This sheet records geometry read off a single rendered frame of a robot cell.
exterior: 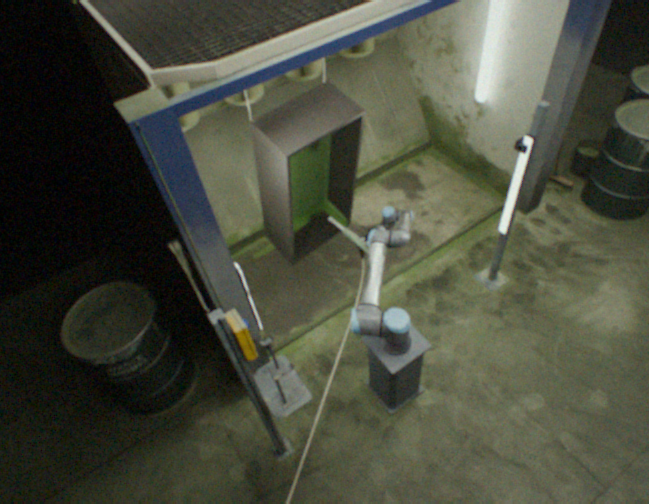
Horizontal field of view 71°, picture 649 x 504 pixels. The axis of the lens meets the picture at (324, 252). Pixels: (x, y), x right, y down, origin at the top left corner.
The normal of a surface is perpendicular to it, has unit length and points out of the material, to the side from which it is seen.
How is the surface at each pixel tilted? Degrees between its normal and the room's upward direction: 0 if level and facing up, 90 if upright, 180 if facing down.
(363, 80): 57
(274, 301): 0
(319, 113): 12
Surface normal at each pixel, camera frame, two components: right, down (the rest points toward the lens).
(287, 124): 0.04, -0.53
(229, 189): 0.42, 0.14
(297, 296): -0.10, -0.66
